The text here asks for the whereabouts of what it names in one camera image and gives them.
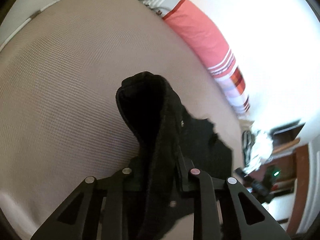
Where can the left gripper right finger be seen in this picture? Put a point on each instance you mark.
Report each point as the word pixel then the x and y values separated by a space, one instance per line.
pixel 224 209

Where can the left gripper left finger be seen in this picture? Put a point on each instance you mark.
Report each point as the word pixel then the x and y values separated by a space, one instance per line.
pixel 97 207

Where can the black pants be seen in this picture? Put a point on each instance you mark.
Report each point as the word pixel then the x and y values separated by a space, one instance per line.
pixel 165 130

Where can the striped dark cloth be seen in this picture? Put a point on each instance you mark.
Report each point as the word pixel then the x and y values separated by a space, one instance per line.
pixel 248 140

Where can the beige bed mat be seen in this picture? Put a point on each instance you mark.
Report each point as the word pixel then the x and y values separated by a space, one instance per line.
pixel 59 118

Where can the pink plaid long pillow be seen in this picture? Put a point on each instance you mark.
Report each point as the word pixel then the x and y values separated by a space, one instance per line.
pixel 201 34

